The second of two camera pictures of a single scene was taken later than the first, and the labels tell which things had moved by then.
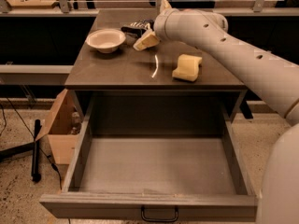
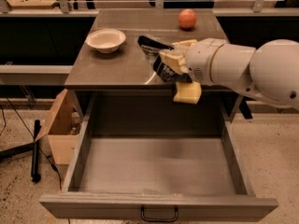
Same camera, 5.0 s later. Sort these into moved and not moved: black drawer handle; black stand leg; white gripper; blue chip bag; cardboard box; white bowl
Moved: blue chip bag; white gripper
Not moved: white bowl; black stand leg; black drawer handle; cardboard box
